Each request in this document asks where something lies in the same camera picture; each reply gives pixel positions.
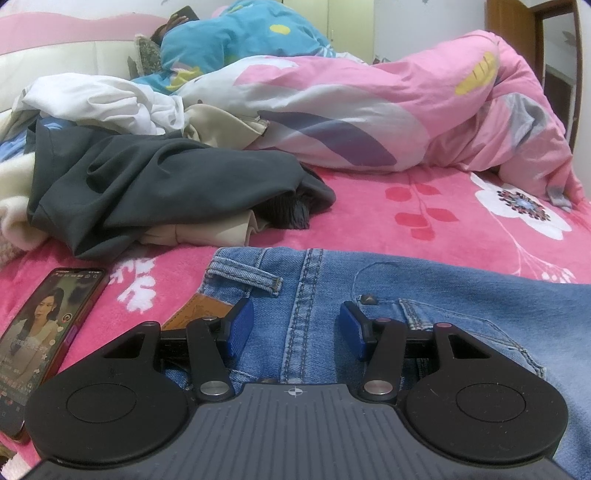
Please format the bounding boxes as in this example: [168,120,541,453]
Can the dark ribbed knit garment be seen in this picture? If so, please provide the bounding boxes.
[254,191,310,232]

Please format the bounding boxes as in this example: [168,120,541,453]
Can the tan garment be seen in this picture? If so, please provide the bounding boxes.
[139,210,271,247]

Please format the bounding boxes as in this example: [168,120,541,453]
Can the light blue garment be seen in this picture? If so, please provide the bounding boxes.
[0,115,56,160]

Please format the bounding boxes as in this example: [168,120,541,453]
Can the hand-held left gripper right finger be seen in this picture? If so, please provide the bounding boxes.
[340,301,494,407]

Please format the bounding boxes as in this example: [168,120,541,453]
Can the cream fleece garment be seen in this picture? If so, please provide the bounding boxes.
[0,150,51,268]

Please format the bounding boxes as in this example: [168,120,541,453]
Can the pink and white headboard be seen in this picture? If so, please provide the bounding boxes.
[0,11,171,112]

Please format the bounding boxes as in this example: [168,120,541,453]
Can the blue printed quilt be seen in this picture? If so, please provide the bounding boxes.
[131,0,335,95]

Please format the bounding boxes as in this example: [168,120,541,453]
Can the pale yellow wardrobe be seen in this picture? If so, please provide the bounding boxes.
[323,0,377,65]

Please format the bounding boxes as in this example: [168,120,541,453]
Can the dark smartphone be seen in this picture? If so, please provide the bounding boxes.
[166,4,201,24]

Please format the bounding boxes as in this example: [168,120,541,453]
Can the beige garment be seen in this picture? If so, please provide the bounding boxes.
[182,104,271,151]

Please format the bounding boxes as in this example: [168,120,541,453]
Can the grey patterned pillow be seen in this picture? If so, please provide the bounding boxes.
[134,34,162,77]

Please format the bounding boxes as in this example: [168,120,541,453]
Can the brown wooden door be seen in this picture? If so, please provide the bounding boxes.
[485,0,585,153]

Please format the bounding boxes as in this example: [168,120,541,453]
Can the pink carrot print quilt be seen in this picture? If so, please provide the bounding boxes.
[178,30,585,213]

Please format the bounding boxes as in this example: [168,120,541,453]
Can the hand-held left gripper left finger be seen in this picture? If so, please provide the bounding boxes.
[99,298,256,402]

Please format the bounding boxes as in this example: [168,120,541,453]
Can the smartphone with lit screen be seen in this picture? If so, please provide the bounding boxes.
[0,267,112,444]

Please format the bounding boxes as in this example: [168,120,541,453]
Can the pink floral bed blanket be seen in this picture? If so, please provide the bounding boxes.
[0,164,591,480]

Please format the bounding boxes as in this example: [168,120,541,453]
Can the white garment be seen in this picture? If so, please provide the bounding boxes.
[11,71,188,137]

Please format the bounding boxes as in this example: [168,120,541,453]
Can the dark grey garment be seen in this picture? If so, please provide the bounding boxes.
[25,120,338,261]

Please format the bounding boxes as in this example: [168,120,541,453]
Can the blue jeans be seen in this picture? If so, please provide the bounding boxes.
[161,247,591,478]

